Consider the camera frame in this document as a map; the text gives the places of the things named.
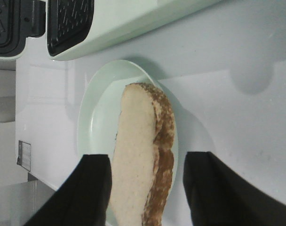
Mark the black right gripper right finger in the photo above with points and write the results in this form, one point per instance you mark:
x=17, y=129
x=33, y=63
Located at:
x=217, y=196

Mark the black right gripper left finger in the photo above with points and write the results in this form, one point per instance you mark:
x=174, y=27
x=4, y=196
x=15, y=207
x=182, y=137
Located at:
x=82, y=200

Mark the green sandwich maker lid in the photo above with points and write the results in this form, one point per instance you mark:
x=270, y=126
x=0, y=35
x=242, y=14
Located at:
x=19, y=20

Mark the green breakfast maker base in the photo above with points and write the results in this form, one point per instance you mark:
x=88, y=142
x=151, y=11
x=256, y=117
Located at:
x=77, y=28

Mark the light green plate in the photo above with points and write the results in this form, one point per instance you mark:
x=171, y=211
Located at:
x=100, y=109

